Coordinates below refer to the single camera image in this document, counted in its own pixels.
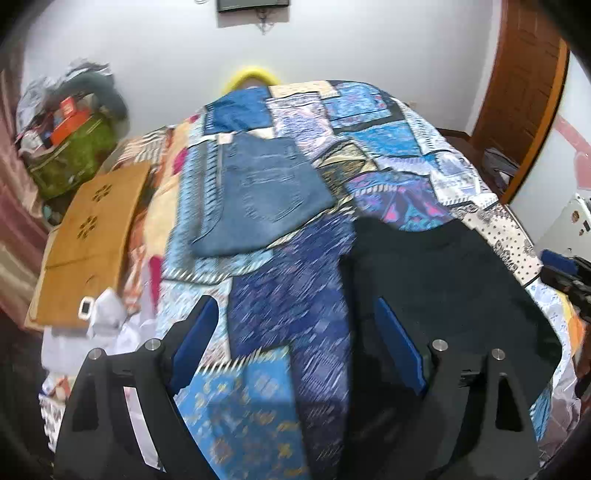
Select white door with pink print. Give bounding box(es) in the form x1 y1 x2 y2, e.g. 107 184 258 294
508 46 591 217

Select grey clothes heap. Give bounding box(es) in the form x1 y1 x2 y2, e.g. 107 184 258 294
484 148 523 186

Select floral bed sheet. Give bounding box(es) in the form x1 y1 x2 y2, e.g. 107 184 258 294
121 124 197 315

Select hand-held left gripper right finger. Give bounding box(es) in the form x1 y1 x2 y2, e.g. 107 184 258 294
374 296 541 480

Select small black wall monitor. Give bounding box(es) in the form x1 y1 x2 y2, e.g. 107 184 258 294
216 0 291 14

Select black pants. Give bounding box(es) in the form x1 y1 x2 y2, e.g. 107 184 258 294
339 216 564 462

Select blue patchwork blanket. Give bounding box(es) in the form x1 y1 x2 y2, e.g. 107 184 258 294
157 79 583 480

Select white cloth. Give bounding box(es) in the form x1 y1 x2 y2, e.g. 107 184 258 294
41 287 160 379

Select green bag with clutter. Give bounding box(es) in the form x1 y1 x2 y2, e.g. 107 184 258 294
17 59 114 139

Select pink striped curtain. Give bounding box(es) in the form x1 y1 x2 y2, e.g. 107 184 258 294
0 46 52 326

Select wooden lap desk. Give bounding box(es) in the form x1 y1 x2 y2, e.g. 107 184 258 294
30 161 154 329

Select orange box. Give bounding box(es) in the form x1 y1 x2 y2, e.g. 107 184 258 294
48 108 92 145

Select folded blue jeans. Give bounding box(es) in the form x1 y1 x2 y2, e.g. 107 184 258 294
191 134 335 257

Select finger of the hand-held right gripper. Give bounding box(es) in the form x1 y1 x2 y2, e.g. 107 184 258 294
540 265 591 320
541 249 583 277

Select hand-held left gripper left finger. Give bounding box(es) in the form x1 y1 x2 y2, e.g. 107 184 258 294
53 295 220 480

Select wooden door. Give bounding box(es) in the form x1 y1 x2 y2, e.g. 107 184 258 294
471 0 571 205

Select grey long pillow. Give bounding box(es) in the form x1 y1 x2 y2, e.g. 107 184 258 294
60 71 129 120

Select yellow foam tube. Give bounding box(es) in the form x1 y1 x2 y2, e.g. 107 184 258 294
226 67 280 93

